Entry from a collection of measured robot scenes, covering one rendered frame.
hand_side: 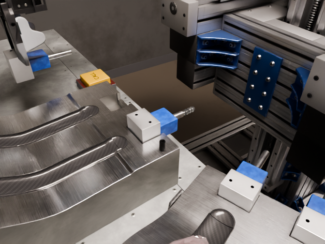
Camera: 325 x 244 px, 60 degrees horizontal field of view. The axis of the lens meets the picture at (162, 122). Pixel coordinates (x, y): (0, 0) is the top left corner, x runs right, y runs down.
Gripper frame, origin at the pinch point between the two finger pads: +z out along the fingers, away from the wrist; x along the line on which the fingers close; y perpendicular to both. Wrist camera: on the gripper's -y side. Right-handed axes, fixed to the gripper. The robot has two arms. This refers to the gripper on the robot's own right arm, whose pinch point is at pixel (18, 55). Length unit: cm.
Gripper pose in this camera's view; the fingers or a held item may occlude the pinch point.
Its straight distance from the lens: 66.4
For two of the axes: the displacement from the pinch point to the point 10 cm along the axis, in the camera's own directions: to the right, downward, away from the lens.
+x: -5.8, -5.1, 6.4
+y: 8.1, -3.6, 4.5
